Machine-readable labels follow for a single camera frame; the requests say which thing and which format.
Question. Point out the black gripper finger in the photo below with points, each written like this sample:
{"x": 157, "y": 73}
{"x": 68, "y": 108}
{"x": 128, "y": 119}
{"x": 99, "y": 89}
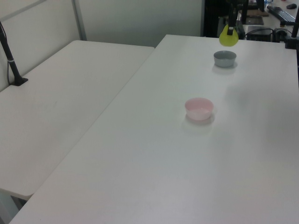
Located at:
{"x": 232, "y": 18}

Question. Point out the green pear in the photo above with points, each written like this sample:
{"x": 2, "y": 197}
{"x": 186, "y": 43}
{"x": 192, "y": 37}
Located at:
{"x": 225, "y": 40}

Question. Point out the grey bowl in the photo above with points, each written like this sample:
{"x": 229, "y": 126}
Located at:
{"x": 224, "y": 60}

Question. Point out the pink bowl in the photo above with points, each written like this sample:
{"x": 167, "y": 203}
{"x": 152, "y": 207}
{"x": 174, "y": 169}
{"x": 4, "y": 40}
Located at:
{"x": 198, "y": 112}

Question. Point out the black monitor stand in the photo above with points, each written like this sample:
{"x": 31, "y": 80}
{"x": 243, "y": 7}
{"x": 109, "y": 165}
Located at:
{"x": 243, "y": 14}

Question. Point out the dark laptop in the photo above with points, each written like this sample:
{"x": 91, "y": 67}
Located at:
{"x": 254, "y": 21}

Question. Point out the brown board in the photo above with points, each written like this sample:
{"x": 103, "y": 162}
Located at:
{"x": 261, "y": 13}

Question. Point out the black equipment box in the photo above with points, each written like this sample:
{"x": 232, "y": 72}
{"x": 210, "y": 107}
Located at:
{"x": 259, "y": 33}

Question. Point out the black keyboard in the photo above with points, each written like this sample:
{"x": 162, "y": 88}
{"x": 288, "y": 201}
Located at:
{"x": 282, "y": 14}

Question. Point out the black computer mouse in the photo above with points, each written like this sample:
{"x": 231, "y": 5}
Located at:
{"x": 291, "y": 6}

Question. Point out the black clamp stand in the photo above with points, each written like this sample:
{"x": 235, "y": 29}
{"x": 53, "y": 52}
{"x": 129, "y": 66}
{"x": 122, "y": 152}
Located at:
{"x": 290, "y": 42}

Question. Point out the grey partition post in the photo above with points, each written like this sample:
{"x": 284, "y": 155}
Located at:
{"x": 79, "y": 21}

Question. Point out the black camera pole stand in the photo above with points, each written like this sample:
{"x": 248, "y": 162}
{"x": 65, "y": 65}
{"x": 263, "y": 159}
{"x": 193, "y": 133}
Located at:
{"x": 11, "y": 65}

